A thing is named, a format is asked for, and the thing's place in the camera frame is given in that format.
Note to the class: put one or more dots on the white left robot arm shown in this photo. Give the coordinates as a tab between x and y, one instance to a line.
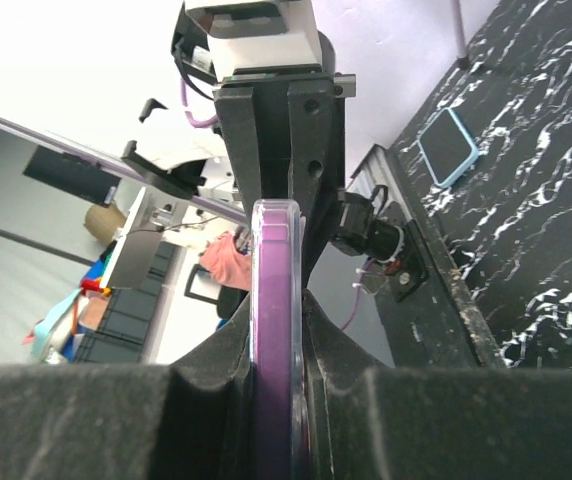
163	157

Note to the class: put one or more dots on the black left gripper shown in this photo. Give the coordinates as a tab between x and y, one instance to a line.
285	139

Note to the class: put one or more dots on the phone in blue case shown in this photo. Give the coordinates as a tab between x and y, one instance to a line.
447	148

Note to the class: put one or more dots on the purple phone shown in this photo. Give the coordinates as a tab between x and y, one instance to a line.
272	340

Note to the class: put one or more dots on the clear phone case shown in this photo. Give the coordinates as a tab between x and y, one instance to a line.
299	432

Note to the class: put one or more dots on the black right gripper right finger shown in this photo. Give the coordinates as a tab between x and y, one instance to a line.
370	421

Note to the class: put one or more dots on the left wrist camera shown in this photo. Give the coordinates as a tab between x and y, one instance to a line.
257	35

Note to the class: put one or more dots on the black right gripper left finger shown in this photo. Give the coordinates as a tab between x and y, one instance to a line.
187	420

